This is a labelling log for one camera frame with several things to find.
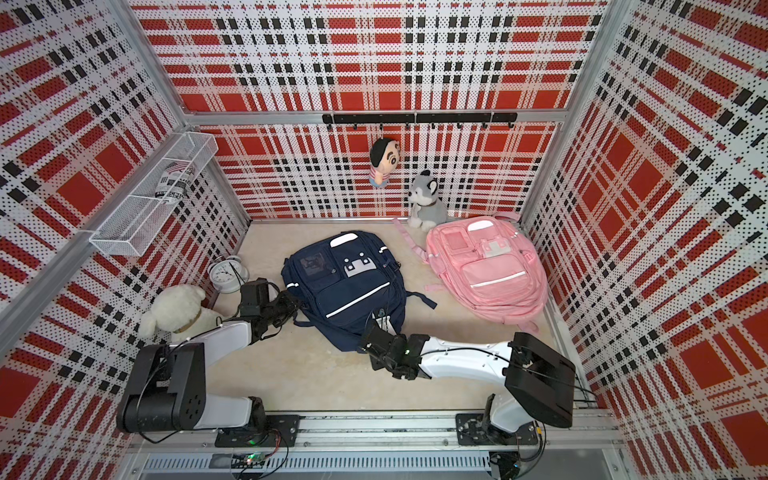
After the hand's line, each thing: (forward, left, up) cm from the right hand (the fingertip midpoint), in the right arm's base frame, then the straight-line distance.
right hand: (386, 346), depth 83 cm
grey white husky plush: (+51, -15, +4) cm, 53 cm away
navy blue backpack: (+22, +15, 0) cm, 26 cm away
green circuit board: (-26, +30, -3) cm, 40 cm away
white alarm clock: (+26, +56, -2) cm, 61 cm away
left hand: (+16, +27, -1) cm, 31 cm away
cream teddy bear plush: (+4, +53, +13) cm, 55 cm away
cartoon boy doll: (+49, 0, +29) cm, 57 cm away
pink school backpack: (+28, -34, -3) cm, 45 cm away
